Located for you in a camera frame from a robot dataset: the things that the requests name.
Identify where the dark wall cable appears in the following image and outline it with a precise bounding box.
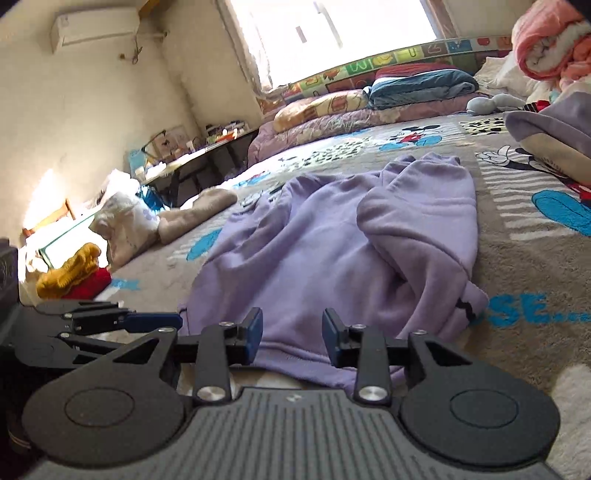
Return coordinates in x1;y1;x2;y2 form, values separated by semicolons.
121;33;143;66

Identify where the red garment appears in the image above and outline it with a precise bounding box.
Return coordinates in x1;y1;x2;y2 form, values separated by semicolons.
69;268;113;301

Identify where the row of small desk bottles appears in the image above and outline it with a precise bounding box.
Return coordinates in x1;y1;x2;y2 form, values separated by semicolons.
203;121;252;144

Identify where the yellow patterned pillow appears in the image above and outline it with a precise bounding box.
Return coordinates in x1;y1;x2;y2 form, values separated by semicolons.
274;89;370;132

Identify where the white floral garment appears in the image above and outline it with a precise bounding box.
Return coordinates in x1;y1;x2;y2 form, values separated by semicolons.
89;191;160;268

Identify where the dark desk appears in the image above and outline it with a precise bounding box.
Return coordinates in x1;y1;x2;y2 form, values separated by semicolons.
139;127;259;208

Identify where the lavender sweatshirt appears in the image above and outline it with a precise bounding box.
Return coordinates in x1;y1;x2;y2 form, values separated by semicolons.
178;154;490;391

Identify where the white quilt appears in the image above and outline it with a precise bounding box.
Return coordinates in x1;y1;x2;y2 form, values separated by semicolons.
475;51;555;100

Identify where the bright window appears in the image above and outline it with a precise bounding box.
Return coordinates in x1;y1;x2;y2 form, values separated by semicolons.
217;0;458;88

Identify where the red folded blanket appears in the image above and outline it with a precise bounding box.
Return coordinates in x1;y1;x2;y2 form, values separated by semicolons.
374;62;462;81

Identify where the white crumpled cloth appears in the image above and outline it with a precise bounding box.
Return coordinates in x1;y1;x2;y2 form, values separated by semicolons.
99;168;139;204

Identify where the blue plastic bag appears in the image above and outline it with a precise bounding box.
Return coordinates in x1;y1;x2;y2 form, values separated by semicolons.
139;185;164;210

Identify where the purple cartoon printed garment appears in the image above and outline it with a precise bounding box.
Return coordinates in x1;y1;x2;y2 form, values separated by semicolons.
504;90;591;204

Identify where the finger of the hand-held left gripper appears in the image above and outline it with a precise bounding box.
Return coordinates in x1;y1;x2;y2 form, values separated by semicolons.
36;300;184;336
44;330;153;370

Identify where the grey plush toy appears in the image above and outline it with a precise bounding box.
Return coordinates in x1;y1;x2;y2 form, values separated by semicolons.
466;92;527;116

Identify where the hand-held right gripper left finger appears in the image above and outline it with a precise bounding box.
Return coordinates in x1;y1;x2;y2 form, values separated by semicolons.
108;307;264;403

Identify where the yellow knitted garment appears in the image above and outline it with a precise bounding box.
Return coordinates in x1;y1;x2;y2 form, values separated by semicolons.
36;243;102;300

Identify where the blue folded blanket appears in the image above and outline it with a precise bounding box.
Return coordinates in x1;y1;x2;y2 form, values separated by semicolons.
367;69;481;112

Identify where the cartoon mouse printed blanket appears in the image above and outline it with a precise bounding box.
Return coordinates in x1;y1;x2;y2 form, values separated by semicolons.
108;113;591;416

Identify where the pink rolled quilt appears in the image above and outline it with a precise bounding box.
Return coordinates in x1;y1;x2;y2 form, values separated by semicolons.
512;0;591;90

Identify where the lace curtain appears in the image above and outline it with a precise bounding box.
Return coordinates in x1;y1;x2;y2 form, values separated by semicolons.
222;0;278;90

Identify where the colourful alphabet foam mat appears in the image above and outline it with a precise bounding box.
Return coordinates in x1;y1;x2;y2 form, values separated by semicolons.
263;34;515;104

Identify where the green framed panel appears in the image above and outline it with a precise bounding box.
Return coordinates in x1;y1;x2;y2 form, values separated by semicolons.
39;212;100;268

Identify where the wooden chair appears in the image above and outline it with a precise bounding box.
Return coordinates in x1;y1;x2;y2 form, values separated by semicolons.
23;198;77;238

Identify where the pale picture frame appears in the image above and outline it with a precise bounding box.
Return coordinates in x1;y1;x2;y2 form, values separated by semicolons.
157;126;188;158

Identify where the white air conditioner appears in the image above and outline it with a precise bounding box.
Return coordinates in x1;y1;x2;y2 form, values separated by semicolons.
50;7;141;54

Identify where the beige sweater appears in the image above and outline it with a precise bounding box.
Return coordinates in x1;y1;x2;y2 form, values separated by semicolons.
157;188;238;244

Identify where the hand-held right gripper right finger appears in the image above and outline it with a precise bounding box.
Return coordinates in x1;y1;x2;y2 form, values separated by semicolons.
322;308;483;403

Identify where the light blue box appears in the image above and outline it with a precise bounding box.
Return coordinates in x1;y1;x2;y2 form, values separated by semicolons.
128;148;148;180

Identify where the purple quilt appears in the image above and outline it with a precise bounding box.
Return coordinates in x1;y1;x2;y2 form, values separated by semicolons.
248;99;481;167

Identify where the black desk lamp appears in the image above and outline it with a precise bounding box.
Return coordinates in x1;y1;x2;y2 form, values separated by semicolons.
140;130;168;160

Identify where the white fluffy cloth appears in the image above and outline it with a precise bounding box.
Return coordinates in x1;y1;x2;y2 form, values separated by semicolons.
549;364;591;480

